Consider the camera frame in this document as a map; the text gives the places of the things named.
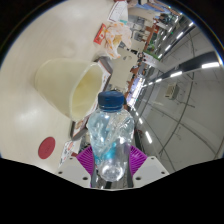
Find colourful printed flyer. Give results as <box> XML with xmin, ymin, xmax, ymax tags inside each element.
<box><xmin>59</xmin><ymin>139</ymin><xmax>83</xmax><ymax>167</ymax></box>

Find beige chair oval hole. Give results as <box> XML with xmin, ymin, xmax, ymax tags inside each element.
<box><xmin>108</xmin><ymin>47</ymin><xmax>139</xmax><ymax>93</ymax></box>

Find flat round red coaster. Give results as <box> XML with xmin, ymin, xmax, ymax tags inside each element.
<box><xmin>37</xmin><ymin>136</ymin><xmax>56</xmax><ymax>160</ymax></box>

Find paper bag with fries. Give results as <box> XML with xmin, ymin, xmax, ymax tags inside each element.
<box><xmin>101</xmin><ymin>20</ymin><xmax>133</xmax><ymax>59</ymax></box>

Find white receipt paper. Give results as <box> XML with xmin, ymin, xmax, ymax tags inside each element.
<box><xmin>107</xmin><ymin>0</ymin><xmax>129</xmax><ymax>24</ymax></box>

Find red sauce packet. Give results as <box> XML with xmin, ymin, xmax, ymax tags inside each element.
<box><xmin>93</xmin><ymin>23</ymin><xmax>108</xmax><ymax>46</ymax></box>

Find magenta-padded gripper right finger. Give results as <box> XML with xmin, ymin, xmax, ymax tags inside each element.
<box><xmin>128</xmin><ymin>144</ymin><xmax>169</xmax><ymax>188</ymax></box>

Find clear water bottle blue cap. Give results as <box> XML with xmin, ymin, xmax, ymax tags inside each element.
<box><xmin>86</xmin><ymin>90</ymin><xmax>136</xmax><ymax>183</ymax></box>

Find ceiling strip lights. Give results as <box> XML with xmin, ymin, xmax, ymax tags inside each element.
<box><xmin>133</xmin><ymin>19</ymin><xmax>224</xmax><ymax>144</ymax></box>

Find ceiling air conditioner unit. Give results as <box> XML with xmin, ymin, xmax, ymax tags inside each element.
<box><xmin>164</xmin><ymin>83</ymin><xmax>179</xmax><ymax>101</ymax></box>

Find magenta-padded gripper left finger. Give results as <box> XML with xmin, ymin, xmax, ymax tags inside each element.
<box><xmin>55</xmin><ymin>144</ymin><xmax>98</xmax><ymax>189</ymax></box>

